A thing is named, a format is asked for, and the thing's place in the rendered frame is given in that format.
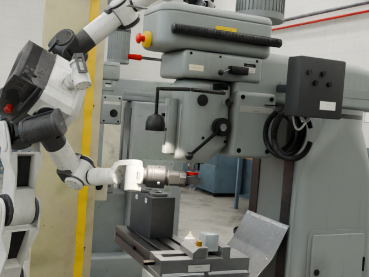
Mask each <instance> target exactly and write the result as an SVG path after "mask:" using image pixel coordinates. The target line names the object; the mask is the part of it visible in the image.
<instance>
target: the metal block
mask: <svg viewBox="0 0 369 277"><path fill-rule="evenodd" d="M199 240H201V241H202V244H203V245H205V246H206V247H208V248H209V252H211V251H218V243H219V235H218V234H216V233H214V232H213V231H200V232H199Z"/></svg>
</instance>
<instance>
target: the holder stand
mask: <svg viewBox="0 0 369 277"><path fill-rule="evenodd" d="M174 212H175V197H172V196H169V195H168V193H167V192H162V191H158V190H157V189H154V188H148V187H142V188H141V192H132V197H131V213H130V229H132V230H134V231H136V232H138V233H139V234H141V235H143V236H145V237H147V238H149V239H162V238H171V237H172V235H173V227H174Z"/></svg>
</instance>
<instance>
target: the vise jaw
mask: <svg viewBox="0 0 369 277"><path fill-rule="evenodd" d="M180 250H181V251H182V252H184V253H185V254H186V255H188V256H189V257H191V258H192V259H205V258H208V252H209V248H208V247H206V246H205V245H203V244H202V247H198V246H196V239H185V240H184V241H183V242H182V243H180Z"/></svg>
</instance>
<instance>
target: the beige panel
mask: <svg viewBox="0 0 369 277"><path fill-rule="evenodd" d="M107 5H108V0H44V10H43V29H42V48H44V49H45V50H48V49H49V47H48V43H49V41H50V40H51V39H52V38H53V37H54V36H55V35H56V33H57V32H59V31H60V30H63V29H71V30H72V31H73V32H74V33H75V35H77V34H78V32H79V31H80V30H82V29H83V28H84V27H85V26H87V25H88V24H89V23H91V22H92V21H93V20H94V19H96V18H97V17H98V16H100V15H101V14H102V13H104V8H105V7H106V6H107ZM104 48H105V39H104V40H103V41H102V42H100V43H99V44H97V45H96V46H95V47H94V48H92V49H91V50H90V51H89V52H88V59H87V61H86V66H87V70H88V73H89V75H90V79H91V83H92V85H91V87H89V88H87V90H86V93H85V96H84V99H83V102H82V106H81V109H80V113H79V115H78V117H77V118H76V119H75V120H74V121H73V122H72V123H71V124H70V126H69V127H68V128H67V129H68V130H67V132H66V133H65V137H66V139H67V141H68V142H69V144H70V146H71V148H72V149H73V151H74V152H75V153H79V154H81V155H85V156H88V157H90V158H91V159H92V160H93V162H94V166H95V167H97V158H98V141H99V125H100V108H101V99H102V82H103V65H104ZM42 156H43V162H42V165H41V167H40V169H39V172H38V174H37V180H36V190H35V196H37V197H38V198H39V199H40V201H41V206H42V211H41V220H40V228H39V232H38V234H37V236H36V238H35V240H34V241H33V243H32V245H31V247H30V254H29V273H28V277H90V268H91V252H92V235H93V218H94V202H95V192H96V186H92V185H90V186H83V188H82V189H81V190H73V189H71V188H69V187H68V186H67V185H66V183H64V182H62V180H61V179H60V177H59V176H58V174H57V172H56V171H57V167H56V166H55V164H54V163H53V161H52V159H51V158H50V156H49V155H48V153H47V151H46V150H45V148H44V147H43V146H42Z"/></svg>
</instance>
